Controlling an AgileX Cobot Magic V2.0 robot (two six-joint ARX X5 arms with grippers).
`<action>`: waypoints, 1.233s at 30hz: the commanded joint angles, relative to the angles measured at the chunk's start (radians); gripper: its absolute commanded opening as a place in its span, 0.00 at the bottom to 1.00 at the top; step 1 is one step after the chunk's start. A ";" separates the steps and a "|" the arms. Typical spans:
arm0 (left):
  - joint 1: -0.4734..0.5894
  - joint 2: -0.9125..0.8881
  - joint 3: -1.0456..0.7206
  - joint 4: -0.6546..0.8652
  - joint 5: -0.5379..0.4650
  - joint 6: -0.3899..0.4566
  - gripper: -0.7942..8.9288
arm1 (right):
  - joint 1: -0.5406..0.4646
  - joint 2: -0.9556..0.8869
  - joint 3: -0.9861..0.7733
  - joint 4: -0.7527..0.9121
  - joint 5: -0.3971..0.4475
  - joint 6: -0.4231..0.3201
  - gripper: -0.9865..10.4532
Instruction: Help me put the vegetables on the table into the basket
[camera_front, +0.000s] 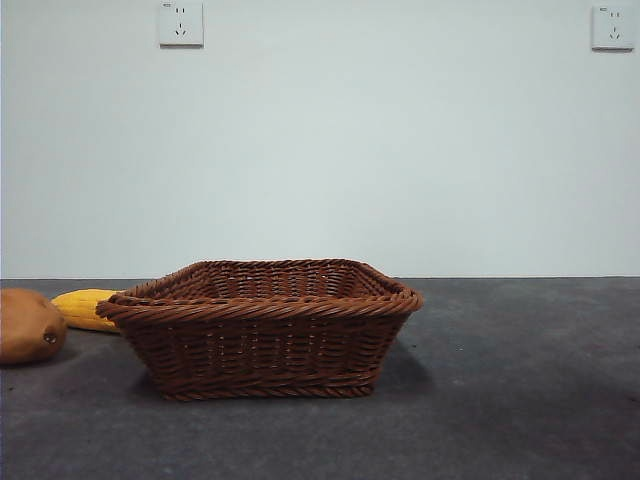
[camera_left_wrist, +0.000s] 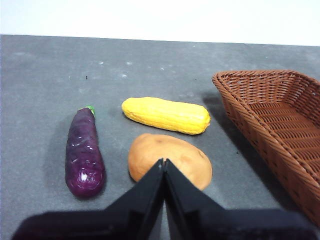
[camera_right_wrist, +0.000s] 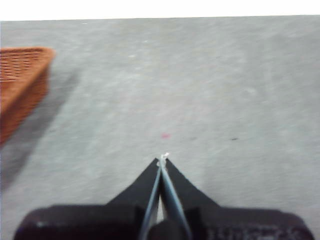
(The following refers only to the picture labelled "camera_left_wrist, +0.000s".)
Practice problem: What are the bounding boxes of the yellow corn cob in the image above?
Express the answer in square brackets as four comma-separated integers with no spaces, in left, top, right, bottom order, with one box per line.
[121,96,211,136]

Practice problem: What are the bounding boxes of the brown woven wicker basket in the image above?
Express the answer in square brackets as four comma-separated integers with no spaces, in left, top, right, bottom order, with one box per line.
[211,69,320,227]

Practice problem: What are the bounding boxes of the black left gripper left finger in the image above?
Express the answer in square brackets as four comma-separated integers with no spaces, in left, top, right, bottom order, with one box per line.
[11,157,165,240]

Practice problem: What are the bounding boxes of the brown potato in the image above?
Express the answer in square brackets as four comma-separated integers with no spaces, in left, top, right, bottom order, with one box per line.
[127,133,213,192]

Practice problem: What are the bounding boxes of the purple eggplant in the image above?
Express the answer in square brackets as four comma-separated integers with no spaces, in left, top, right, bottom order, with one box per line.
[64,105,106,200]

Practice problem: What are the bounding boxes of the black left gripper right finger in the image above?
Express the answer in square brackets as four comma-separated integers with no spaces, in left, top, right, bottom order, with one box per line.
[163,158,319,240]

